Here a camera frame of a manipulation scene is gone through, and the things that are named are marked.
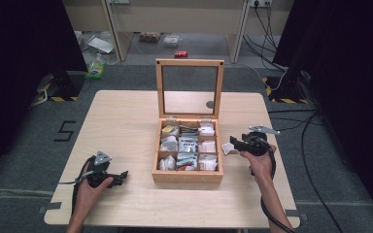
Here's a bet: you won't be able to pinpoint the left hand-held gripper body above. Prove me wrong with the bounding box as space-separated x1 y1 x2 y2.
86 150 114 188

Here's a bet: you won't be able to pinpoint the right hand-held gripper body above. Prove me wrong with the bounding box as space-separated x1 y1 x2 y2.
243 124 282 158

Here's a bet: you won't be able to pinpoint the small white sachet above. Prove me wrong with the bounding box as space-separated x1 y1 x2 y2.
221 142 236 156

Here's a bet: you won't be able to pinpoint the wooden box with glass lid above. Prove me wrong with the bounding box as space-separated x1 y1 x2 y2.
152 58 225 185

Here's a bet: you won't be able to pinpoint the person's right hand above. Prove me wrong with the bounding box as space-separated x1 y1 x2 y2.
238 144 278 189

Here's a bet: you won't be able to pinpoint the person's left hand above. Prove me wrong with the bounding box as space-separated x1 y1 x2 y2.
76 162 115 211

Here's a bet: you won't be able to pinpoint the pile of tea bag packets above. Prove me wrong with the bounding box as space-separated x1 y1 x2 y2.
157 120 220 173

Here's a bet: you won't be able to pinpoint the black stand base hazard tape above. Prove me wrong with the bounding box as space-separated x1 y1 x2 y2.
261 69 312 105
35 71 85 103

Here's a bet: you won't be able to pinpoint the green plastic packet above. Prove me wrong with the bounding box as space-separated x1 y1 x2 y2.
84 61 107 81

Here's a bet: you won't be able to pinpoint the black curtain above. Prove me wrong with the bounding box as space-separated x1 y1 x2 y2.
272 0 373 227
0 0 88 188

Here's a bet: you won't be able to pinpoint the clear plastic container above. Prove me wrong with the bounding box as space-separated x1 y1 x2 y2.
162 34 182 49

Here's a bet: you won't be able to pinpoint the grey flat sheet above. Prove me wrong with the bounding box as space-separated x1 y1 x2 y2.
86 36 115 54

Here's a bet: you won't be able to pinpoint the brown cardboard rolls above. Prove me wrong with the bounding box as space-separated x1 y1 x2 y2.
138 31 161 44

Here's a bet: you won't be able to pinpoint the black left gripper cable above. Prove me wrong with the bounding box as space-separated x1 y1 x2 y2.
58 154 97 216

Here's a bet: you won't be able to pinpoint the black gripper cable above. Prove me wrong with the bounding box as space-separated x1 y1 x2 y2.
259 149 296 233
58 154 97 216

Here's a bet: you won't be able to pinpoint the black floor cables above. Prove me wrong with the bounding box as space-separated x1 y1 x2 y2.
267 108 345 233

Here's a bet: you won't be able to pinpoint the white floor cable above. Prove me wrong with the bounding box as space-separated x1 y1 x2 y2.
236 61 288 92

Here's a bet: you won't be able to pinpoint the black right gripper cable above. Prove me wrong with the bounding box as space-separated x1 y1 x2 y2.
259 149 296 233

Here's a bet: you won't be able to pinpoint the black cables from socket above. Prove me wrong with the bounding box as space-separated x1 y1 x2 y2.
242 3 288 73

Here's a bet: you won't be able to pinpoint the beige desk frame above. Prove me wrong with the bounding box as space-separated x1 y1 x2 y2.
61 0 252 64

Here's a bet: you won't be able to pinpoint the white wall socket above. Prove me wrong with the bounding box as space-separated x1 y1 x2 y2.
249 0 273 8

